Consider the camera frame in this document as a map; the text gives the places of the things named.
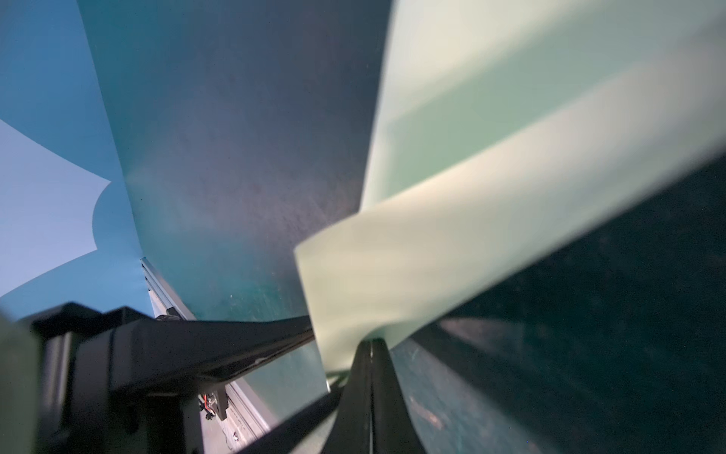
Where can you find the light green paper sheet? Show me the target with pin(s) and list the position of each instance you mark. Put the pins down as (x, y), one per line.
(503, 131)

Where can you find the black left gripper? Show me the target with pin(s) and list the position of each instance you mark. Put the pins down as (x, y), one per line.
(122, 382)

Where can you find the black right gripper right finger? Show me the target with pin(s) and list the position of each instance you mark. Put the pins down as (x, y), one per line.
(391, 424)

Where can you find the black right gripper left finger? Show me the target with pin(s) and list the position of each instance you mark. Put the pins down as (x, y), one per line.
(352, 429)

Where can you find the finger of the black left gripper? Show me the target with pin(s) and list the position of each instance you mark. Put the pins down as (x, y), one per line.
(289, 434)

